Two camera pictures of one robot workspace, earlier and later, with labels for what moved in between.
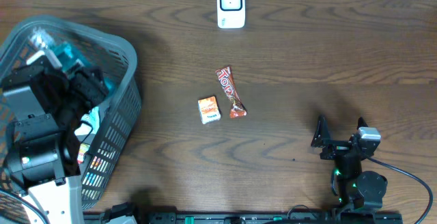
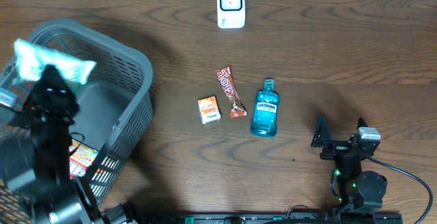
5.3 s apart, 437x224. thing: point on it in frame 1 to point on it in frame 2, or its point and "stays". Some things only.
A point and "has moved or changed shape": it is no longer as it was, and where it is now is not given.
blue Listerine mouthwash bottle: x=63 y=52 to x=264 y=121
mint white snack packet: x=90 y=123 has moved or changed shape
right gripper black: x=336 y=147 stays
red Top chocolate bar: x=225 y=77 stays
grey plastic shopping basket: x=115 y=59 has moved or changed shape
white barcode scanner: x=231 y=5 stays
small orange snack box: x=208 y=110 stays
